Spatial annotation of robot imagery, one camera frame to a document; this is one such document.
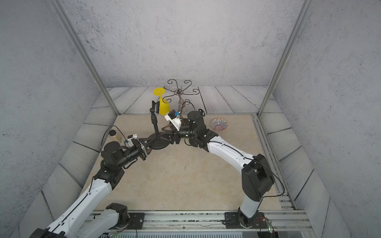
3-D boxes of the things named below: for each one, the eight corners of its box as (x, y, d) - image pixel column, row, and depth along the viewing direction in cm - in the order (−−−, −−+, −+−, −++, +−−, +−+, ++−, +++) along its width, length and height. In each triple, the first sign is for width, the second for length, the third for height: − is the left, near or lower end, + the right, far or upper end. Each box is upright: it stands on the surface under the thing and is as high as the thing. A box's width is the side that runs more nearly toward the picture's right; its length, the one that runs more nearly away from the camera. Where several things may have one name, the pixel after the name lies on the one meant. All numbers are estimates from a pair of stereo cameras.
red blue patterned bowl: (211, 131, 113) (212, 126, 109) (210, 122, 118) (211, 118, 114) (227, 131, 113) (228, 126, 109) (225, 122, 118) (226, 118, 114)
